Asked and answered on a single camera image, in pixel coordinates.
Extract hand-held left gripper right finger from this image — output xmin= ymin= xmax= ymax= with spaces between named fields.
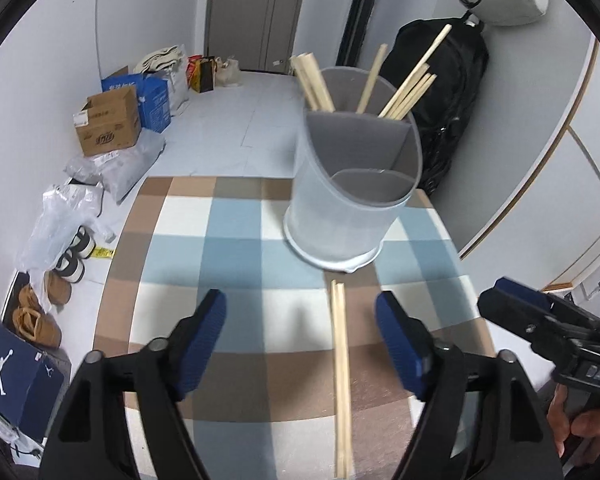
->
xmin=375 ymin=291 xmax=566 ymax=480

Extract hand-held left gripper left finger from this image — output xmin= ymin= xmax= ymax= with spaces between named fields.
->
xmin=37 ymin=288 xmax=228 ymax=480

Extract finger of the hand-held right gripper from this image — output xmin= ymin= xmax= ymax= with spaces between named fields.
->
xmin=497 ymin=276 xmax=600 ymax=333
xmin=477 ymin=287 xmax=600 ymax=361

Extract wooden chopstick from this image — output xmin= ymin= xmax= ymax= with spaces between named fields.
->
xmin=337 ymin=282 xmax=355 ymax=477

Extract white grey utensil holder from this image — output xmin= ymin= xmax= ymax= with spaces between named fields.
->
xmin=282 ymin=66 xmax=423 ymax=273

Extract bundle of wooden chopsticks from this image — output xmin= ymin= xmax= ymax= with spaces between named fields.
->
xmin=290 ymin=24 xmax=453 ymax=121

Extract person's right hand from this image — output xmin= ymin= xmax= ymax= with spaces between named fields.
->
xmin=547 ymin=385 xmax=600 ymax=456

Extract checked tablecloth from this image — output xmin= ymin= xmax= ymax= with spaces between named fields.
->
xmin=92 ymin=175 xmax=498 ymax=480

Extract white black sneaker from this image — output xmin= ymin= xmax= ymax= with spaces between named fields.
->
xmin=55 ymin=252 xmax=86 ymax=283
xmin=67 ymin=226 xmax=98 ymax=261

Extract brown fuzzy shoe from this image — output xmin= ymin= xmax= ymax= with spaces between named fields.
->
xmin=17 ymin=284 xmax=46 ymax=313
xmin=12 ymin=307 xmax=62 ymax=351
xmin=45 ymin=272 xmax=73 ymax=306

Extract blue shoe box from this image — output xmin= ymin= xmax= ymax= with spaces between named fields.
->
xmin=0 ymin=319 xmax=66 ymax=443

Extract black backpack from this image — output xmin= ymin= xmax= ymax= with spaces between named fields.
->
xmin=380 ymin=17 xmax=490 ymax=197

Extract clear crumpled plastic bags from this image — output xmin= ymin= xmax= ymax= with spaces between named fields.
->
xmin=15 ymin=182 xmax=116 ymax=273

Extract grey parcel bag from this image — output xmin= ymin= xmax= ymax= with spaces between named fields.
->
xmin=65 ymin=132 xmax=167 ymax=203

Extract brown cardboard box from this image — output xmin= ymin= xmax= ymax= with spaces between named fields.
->
xmin=72 ymin=85 xmax=143 ymax=157

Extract blue cardboard box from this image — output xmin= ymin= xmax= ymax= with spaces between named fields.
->
xmin=101 ymin=65 xmax=173 ymax=133

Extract white plastic bag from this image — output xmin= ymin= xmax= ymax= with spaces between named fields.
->
xmin=167 ymin=62 xmax=192 ymax=113

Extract beige plastic bag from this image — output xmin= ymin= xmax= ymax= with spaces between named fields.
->
xmin=214 ymin=56 xmax=243 ymax=88

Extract red snack bag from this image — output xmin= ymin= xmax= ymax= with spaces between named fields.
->
xmin=186 ymin=55 xmax=203 ymax=91

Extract white tote bag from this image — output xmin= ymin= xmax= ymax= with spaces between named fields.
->
xmin=134 ymin=44 xmax=188 ymax=75

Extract black coat rack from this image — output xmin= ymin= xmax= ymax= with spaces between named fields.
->
xmin=337 ymin=0 xmax=398 ymax=68

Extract grey door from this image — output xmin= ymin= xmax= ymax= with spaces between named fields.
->
xmin=202 ymin=0 xmax=316 ymax=73

